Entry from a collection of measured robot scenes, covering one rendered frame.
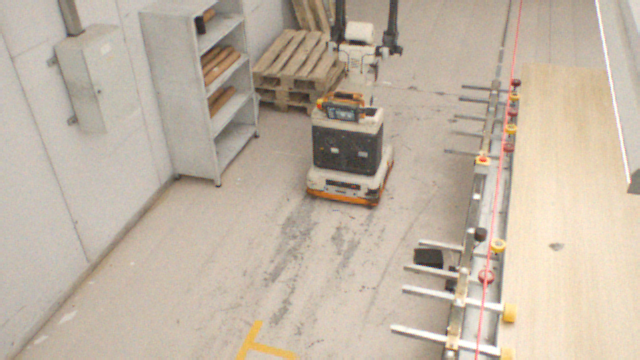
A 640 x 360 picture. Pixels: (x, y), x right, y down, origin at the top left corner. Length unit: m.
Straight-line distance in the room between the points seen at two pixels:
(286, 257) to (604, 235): 2.18
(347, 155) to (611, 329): 2.42
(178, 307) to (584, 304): 2.56
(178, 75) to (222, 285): 1.68
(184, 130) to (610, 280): 3.36
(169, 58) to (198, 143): 0.77
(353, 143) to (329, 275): 1.06
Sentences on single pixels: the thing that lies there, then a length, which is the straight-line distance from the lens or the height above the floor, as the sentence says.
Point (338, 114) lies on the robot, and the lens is 4.32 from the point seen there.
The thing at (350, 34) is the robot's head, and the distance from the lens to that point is 4.52.
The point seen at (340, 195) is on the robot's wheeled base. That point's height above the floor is 0.11.
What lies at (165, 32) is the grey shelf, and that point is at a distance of 4.55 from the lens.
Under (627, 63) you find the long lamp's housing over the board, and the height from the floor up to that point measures 2.38.
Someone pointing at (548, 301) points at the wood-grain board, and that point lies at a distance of 2.96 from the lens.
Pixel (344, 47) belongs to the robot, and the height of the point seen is 1.23.
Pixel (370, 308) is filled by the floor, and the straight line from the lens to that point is 3.96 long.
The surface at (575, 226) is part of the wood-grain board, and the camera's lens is 3.43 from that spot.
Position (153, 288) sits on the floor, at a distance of 4.31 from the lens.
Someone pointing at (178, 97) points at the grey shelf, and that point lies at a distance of 4.76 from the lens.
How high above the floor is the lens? 2.99
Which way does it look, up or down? 36 degrees down
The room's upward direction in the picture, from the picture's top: 2 degrees counter-clockwise
